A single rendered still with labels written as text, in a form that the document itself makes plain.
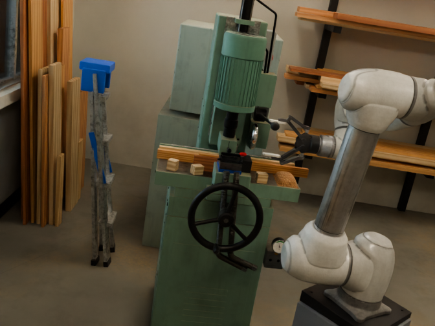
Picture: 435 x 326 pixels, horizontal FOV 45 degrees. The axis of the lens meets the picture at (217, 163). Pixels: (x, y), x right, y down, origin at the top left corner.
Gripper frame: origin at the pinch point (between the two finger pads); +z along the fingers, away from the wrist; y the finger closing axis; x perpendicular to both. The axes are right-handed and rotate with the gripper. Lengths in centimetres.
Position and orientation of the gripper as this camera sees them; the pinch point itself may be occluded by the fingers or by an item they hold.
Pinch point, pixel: (268, 137)
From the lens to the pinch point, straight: 210.3
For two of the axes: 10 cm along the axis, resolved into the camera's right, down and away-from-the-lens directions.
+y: 1.6, -9.6, -2.4
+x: 0.6, 2.5, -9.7
